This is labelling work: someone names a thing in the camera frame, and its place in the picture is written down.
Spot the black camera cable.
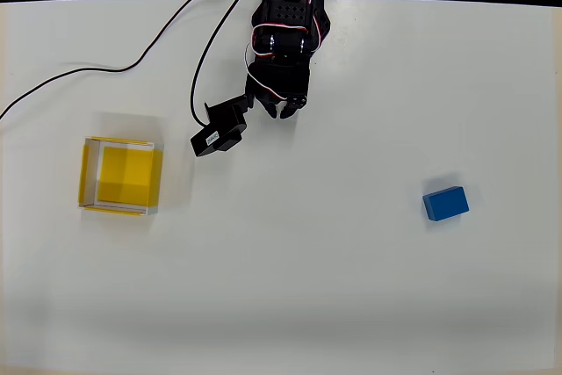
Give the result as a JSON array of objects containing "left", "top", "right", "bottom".
[{"left": 0, "top": 0, "right": 256, "bottom": 126}]

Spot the blue rectangular block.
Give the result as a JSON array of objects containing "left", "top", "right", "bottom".
[{"left": 421, "top": 185, "right": 471, "bottom": 222}]

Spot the yellow open box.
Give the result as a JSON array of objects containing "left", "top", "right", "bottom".
[{"left": 77, "top": 136, "right": 164, "bottom": 217}]

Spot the white red servo wire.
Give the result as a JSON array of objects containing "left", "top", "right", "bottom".
[{"left": 243, "top": 0, "right": 328, "bottom": 103}]

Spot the black webcam with white label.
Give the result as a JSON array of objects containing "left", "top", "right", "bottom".
[{"left": 190, "top": 93, "right": 256, "bottom": 158}]

